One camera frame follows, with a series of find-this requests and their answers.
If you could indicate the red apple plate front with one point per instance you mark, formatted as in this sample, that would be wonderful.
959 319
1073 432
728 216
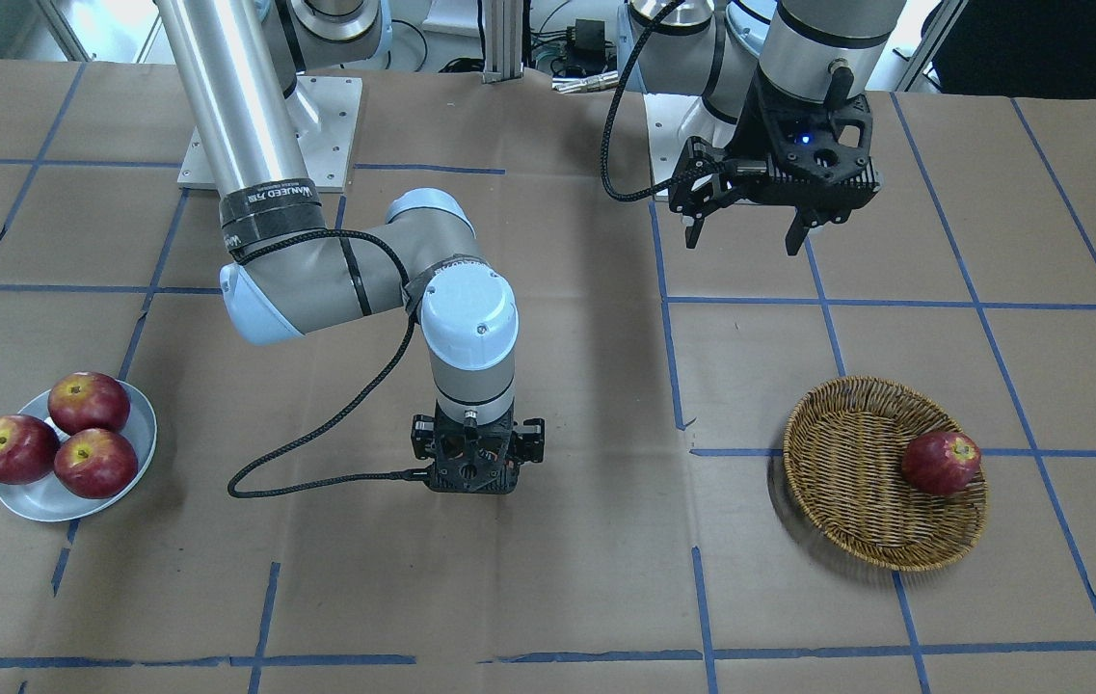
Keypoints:
96 464

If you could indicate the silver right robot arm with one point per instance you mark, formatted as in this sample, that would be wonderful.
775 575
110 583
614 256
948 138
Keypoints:
289 274

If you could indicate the red apple plate back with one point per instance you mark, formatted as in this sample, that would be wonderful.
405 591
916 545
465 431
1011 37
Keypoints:
88 400

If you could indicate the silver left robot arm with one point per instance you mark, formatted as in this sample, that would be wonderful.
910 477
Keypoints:
697 48

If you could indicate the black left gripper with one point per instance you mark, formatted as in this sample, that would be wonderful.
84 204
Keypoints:
753 132

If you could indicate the woven wicker basket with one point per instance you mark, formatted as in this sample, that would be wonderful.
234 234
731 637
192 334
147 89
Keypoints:
842 450

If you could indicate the red apple plate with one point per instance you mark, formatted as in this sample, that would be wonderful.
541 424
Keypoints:
96 464
28 447
88 400

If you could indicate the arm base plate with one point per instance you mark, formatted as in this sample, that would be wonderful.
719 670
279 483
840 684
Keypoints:
671 118
248 134

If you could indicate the light blue plate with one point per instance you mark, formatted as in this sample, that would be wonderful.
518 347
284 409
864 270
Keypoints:
47 500

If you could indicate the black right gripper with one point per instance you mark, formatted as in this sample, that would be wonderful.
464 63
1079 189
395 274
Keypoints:
423 437

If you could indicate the red apple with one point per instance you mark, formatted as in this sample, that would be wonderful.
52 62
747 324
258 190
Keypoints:
940 463

